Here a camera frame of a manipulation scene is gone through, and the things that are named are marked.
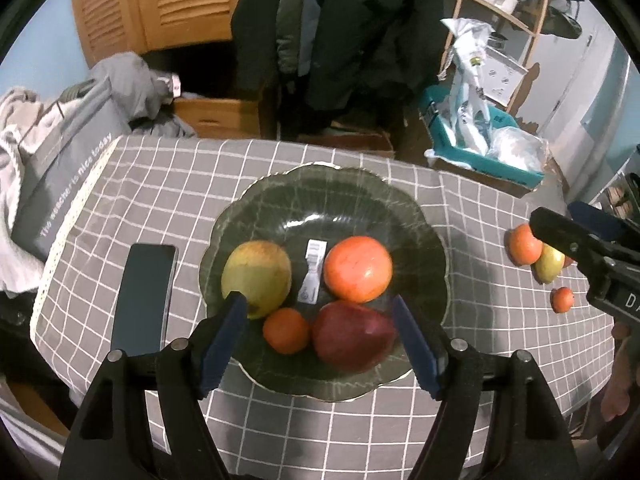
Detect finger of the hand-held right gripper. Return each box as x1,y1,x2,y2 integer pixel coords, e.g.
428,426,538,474
568,201,628,241
529,206,616,273

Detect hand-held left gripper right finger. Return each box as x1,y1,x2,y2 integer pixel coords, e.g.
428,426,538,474
391,295,581,480

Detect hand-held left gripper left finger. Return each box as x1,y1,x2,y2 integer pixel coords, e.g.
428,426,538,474
60,290,249,480

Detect yellow pear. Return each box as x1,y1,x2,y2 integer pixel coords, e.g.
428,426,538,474
534,244,568,283

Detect orange with green stem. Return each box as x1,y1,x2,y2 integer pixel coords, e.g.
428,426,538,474
507,223,543,266

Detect small tangerine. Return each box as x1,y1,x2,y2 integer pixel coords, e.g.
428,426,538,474
550,286,575,314
262,307,311,355

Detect dark red apple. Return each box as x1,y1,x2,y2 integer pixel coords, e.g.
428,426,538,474
312,301,398,373

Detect yellow-green mango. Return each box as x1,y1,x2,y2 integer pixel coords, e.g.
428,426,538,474
221,240,293,320

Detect large orange-red persimmon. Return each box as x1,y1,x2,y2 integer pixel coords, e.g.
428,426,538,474
323,236,393,303

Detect dark green glass bowl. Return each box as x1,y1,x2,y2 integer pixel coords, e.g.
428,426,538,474
198,162,451,403

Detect person's right hand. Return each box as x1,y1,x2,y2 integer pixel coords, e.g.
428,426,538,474
600,321,636,422

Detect large cardboard box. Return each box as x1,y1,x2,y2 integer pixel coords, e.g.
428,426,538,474
425,150,536,198

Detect black smartphone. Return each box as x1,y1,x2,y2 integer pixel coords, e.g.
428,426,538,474
111,244,179,356

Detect clear plastic bag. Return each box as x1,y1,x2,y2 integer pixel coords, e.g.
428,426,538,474
487,127,548,173

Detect grey door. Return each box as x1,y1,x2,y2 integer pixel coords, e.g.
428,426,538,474
540,10,631,141

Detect teal box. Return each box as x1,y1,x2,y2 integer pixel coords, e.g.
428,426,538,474
420,85,546,188

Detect white plastic basket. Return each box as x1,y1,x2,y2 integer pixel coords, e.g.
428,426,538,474
482,47,528,106

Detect grey checked tablecloth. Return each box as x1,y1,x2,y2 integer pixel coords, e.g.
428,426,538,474
30,134,618,480

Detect white patterned plastic bag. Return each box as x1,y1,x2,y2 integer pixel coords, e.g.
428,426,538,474
439,17,493,153

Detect grey hanging bag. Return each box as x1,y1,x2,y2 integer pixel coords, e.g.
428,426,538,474
540,0,583,41

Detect cardboard box with red packets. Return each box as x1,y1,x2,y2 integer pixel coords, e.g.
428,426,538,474
297,120,396,158

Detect wooden shelf rack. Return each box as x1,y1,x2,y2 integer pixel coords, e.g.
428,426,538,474
442,0,556,116

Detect wooden drawer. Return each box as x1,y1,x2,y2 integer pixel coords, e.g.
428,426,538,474
172,97,266,139

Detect grey lettered storage bag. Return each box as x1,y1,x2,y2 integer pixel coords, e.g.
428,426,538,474
11,77,118,261

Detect pile of clothes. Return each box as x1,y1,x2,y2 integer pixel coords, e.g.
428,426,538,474
0,87,66,296

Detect large black hooded coat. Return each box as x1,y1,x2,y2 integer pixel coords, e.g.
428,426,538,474
300,0,448,111

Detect olive green jacket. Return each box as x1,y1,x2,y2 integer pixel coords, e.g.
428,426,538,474
275,0,303,78

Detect slim black coat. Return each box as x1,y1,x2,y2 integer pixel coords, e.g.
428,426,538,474
230,0,301,78

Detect wooden louvred wardrobe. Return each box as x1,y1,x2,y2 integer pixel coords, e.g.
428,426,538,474
69,0,251,68

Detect grey-blue jacket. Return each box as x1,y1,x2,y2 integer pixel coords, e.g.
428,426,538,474
297,0,323,78

